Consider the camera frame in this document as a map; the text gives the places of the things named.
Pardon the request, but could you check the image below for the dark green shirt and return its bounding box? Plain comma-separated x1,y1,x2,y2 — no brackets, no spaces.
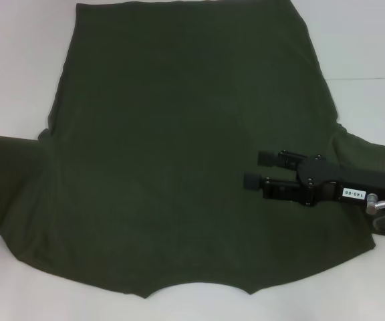
0,0,385,296

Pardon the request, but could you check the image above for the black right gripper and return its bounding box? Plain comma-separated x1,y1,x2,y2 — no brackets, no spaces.
243,150,385,207

